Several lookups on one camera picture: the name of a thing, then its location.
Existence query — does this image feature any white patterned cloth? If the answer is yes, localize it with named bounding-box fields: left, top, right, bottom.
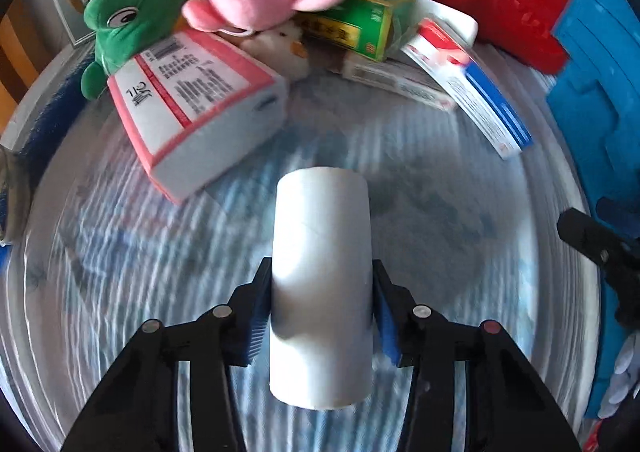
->
left=597, top=339, right=640, bottom=420

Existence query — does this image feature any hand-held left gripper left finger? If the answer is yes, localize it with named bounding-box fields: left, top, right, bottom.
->
left=60, top=257, right=273, bottom=452

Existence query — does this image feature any blue brush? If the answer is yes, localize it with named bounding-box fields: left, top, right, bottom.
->
left=19, top=66, right=84, bottom=159

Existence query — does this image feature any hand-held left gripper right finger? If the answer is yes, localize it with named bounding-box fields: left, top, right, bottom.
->
left=371, top=259, right=583, bottom=452

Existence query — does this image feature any blue plastic crate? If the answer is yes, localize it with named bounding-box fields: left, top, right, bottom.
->
left=546, top=0, right=640, bottom=420

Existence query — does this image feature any green frog plush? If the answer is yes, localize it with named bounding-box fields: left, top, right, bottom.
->
left=80, top=0, right=198, bottom=101

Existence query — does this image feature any pink and white box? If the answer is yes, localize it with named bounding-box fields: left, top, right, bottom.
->
left=107, top=29, right=290, bottom=206

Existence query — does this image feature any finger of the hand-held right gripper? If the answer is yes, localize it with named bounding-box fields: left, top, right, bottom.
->
left=556, top=208, right=640, bottom=328
left=596, top=196, right=640, bottom=240

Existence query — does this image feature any white chick plush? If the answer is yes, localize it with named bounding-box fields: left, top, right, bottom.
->
left=240, top=22, right=314, bottom=83

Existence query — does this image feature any wooden wall frame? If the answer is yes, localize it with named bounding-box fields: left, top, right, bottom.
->
left=0, top=0, right=49, bottom=119

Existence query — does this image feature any white red and blue box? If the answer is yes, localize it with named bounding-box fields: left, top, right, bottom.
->
left=400, top=17, right=534, bottom=161

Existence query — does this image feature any green medicine box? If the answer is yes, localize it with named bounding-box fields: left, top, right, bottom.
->
left=294, top=0, right=418, bottom=64

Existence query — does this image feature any white paper roll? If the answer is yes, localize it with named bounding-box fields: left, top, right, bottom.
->
left=269, top=167, right=375, bottom=411

